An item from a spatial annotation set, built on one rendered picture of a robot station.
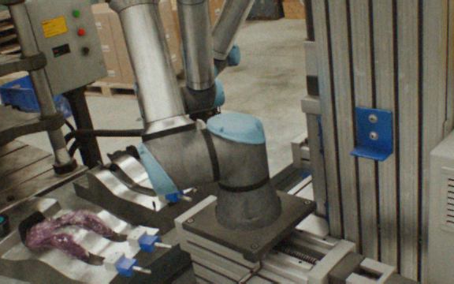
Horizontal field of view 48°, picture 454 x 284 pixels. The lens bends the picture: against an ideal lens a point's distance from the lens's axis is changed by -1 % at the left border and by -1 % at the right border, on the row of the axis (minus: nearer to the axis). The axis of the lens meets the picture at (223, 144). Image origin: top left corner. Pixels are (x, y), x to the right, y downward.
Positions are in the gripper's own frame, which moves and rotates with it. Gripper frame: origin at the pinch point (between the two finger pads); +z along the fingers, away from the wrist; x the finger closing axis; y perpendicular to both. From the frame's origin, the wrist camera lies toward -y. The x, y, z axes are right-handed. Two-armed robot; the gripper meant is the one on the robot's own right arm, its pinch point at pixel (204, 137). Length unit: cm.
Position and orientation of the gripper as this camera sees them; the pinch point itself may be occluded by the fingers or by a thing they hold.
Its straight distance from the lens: 182.3
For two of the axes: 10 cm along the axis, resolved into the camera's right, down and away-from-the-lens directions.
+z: 1.6, 9.0, 4.0
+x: 6.8, -3.9, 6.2
